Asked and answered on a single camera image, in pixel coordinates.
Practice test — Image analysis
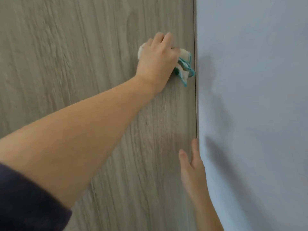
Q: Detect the person's right hand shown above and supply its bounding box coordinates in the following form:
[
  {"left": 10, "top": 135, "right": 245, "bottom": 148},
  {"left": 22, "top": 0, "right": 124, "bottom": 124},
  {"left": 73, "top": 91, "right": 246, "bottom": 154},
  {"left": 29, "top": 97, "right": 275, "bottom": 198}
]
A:
[{"left": 178, "top": 138, "right": 211, "bottom": 204}]

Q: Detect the person's left hand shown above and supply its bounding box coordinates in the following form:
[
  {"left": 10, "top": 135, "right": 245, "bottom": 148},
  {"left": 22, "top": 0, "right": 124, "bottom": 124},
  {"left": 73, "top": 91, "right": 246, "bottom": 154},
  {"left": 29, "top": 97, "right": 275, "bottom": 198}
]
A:
[{"left": 134, "top": 32, "right": 180, "bottom": 95}]

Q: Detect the beige cloth with teal edge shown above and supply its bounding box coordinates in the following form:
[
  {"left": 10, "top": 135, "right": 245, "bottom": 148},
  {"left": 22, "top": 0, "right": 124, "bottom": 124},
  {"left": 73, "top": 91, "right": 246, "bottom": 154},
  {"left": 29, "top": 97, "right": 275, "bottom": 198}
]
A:
[{"left": 137, "top": 43, "right": 196, "bottom": 88}]

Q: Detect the person's left forearm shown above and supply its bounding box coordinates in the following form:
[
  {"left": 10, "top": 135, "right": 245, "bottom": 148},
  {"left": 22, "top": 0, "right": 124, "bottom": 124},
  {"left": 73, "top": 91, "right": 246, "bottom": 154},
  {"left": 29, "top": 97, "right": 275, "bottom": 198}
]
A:
[{"left": 0, "top": 74, "right": 158, "bottom": 210}]

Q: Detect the dark grey sweater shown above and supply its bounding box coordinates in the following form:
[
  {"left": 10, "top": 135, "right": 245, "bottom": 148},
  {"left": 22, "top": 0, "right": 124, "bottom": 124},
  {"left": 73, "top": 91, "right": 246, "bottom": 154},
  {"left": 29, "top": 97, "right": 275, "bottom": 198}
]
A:
[{"left": 0, "top": 163, "right": 73, "bottom": 231}]

